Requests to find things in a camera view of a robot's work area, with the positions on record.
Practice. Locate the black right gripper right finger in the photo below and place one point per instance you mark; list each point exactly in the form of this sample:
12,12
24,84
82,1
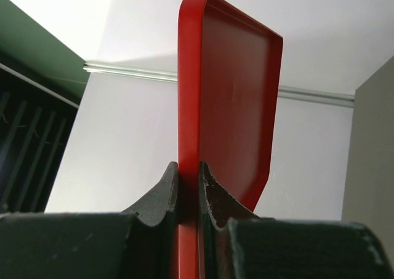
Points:
235,243

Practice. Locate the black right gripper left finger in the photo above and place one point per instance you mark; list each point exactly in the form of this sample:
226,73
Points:
138,242

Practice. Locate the red box lid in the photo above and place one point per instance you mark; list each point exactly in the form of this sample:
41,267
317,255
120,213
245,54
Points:
228,76

